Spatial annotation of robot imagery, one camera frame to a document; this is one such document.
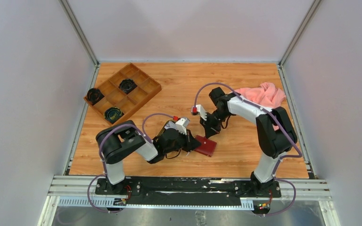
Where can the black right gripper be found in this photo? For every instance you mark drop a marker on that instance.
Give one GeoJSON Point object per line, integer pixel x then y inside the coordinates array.
{"type": "Point", "coordinates": [210, 129]}

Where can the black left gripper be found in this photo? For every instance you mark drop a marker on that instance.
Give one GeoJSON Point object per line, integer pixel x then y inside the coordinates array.
{"type": "Point", "coordinates": [191, 142]}

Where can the red leather card holder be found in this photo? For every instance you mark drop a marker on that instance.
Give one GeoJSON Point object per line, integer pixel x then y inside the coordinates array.
{"type": "Point", "coordinates": [207, 146]}

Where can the beige oval tray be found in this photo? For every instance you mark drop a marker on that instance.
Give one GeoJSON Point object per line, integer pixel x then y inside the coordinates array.
{"type": "Point", "coordinates": [170, 124]}

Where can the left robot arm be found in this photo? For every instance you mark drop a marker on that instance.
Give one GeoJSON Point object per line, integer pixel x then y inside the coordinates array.
{"type": "Point", "coordinates": [119, 141]}

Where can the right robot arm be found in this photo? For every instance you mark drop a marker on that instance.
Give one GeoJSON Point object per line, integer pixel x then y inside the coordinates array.
{"type": "Point", "coordinates": [276, 135]}

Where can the pink cloth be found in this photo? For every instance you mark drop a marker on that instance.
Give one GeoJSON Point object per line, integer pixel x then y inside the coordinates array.
{"type": "Point", "coordinates": [267, 94]}

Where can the brown wooden divided tray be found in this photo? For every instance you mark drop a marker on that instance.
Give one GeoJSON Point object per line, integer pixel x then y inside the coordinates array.
{"type": "Point", "coordinates": [111, 76]}

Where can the black round part lower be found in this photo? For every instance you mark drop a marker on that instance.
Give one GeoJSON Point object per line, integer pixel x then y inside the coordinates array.
{"type": "Point", "coordinates": [113, 114]}

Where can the black round part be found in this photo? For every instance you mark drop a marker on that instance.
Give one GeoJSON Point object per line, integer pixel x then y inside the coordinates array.
{"type": "Point", "coordinates": [113, 114]}
{"type": "Point", "coordinates": [94, 95]}
{"type": "Point", "coordinates": [127, 85]}

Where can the black round part upper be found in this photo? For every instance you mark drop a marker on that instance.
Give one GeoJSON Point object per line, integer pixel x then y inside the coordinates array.
{"type": "Point", "coordinates": [127, 85]}

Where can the black round part left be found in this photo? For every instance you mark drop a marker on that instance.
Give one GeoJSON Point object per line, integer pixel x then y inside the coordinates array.
{"type": "Point", "coordinates": [94, 95]}

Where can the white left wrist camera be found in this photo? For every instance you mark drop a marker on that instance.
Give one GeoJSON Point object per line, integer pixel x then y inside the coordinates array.
{"type": "Point", "coordinates": [181, 124]}

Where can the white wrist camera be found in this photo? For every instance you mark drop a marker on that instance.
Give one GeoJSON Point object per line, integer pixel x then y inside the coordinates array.
{"type": "Point", "coordinates": [199, 110]}
{"type": "Point", "coordinates": [181, 124]}

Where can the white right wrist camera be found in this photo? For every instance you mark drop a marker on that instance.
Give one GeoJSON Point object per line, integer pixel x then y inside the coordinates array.
{"type": "Point", "coordinates": [199, 110]}

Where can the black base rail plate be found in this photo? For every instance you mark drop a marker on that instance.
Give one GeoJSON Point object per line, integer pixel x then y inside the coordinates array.
{"type": "Point", "coordinates": [187, 191]}

